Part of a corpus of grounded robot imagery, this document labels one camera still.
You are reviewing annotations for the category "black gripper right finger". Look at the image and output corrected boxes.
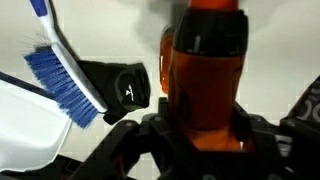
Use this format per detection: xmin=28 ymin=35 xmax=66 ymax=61
xmin=233 ymin=103 xmax=320 ymax=180

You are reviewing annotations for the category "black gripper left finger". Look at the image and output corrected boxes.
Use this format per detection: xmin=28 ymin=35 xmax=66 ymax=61
xmin=68 ymin=113 xmax=198 ymax=180

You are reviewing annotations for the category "orange black hand drill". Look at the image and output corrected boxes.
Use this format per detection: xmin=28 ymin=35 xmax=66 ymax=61
xmin=159 ymin=0 xmax=249 ymax=153

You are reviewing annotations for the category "blue white hand brush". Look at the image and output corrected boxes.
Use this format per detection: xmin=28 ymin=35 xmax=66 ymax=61
xmin=23 ymin=0 xmax=109 ymax=129

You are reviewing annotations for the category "white plastic dustpan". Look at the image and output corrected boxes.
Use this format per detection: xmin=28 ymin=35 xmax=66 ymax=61
xmin=0 ymin=71 xmax=73 ymax=173

